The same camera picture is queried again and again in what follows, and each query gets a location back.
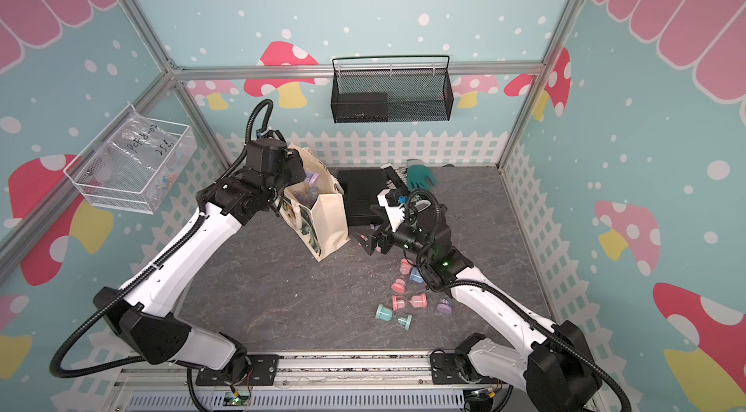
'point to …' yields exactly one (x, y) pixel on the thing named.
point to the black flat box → (361, 188)
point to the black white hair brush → (398, 176)
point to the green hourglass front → (385, 313)
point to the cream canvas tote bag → (312, 207)
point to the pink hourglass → (398, 301)
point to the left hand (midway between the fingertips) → (295, 166)
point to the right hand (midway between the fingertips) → (362, 218)
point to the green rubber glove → (420, 177)
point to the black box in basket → (362, 107)
